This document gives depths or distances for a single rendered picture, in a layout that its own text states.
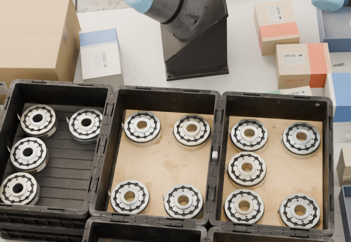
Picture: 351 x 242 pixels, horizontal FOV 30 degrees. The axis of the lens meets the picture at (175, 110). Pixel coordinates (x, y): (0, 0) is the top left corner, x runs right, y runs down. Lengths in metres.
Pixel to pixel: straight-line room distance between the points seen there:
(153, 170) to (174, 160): 0.06
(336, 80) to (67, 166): 0.83
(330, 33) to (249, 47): 0.27
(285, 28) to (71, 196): 0.87
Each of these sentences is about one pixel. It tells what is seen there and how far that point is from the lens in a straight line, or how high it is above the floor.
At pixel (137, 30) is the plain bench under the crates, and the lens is 2.26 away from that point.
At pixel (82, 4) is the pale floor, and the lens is 3.36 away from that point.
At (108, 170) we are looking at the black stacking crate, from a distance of 1.77.
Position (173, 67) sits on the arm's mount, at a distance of 2.07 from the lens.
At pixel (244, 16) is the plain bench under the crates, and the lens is 2.28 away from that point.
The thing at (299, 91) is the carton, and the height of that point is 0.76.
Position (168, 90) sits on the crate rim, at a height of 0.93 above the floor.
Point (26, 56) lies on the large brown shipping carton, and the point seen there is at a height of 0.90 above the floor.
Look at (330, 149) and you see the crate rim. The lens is 1.72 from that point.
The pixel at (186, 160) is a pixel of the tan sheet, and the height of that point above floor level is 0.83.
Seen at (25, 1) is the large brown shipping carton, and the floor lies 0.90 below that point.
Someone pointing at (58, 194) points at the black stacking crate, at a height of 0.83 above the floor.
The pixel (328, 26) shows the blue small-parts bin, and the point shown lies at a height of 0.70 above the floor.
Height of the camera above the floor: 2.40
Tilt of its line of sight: 56 degrees down
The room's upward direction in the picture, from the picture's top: 7 degrees counter-clockwise
